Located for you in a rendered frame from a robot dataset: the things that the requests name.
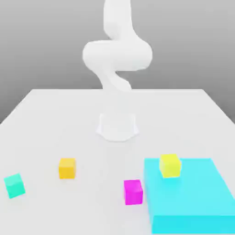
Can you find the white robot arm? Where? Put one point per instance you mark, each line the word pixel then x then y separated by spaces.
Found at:
pixel 117 55

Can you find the small yellow cube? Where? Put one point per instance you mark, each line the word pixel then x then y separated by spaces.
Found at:
pixel 170 166

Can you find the small orange cube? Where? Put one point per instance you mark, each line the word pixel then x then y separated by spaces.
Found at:
pixel 67 168

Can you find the small magenta cube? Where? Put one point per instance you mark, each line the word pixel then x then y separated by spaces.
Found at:
pixel 133 192

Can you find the small teal cube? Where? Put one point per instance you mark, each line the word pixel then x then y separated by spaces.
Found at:
pixel 14 185

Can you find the large cyan box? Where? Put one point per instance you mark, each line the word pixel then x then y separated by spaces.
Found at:
pixel 191 198

